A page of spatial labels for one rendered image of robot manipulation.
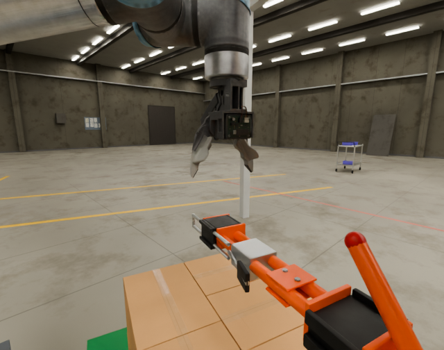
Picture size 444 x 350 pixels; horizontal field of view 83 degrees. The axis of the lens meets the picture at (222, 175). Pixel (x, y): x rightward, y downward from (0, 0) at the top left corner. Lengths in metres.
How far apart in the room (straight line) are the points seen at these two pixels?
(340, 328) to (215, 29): 0.50
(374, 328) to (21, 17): 0.61
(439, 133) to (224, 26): 15.47
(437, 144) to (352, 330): 15.56
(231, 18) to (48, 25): 0.29
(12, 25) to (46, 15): 0.05
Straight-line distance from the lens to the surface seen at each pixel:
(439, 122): 15.85
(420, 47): 16.46
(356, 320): 0.39
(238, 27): 0.54
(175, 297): 1.57
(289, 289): 0.41
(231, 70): 0.51
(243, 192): 4.06
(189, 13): 0.54
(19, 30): 0.52
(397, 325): 0.34
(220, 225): 0.59
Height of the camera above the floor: 1.47
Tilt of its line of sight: 11 degrees down
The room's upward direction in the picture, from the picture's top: straight up
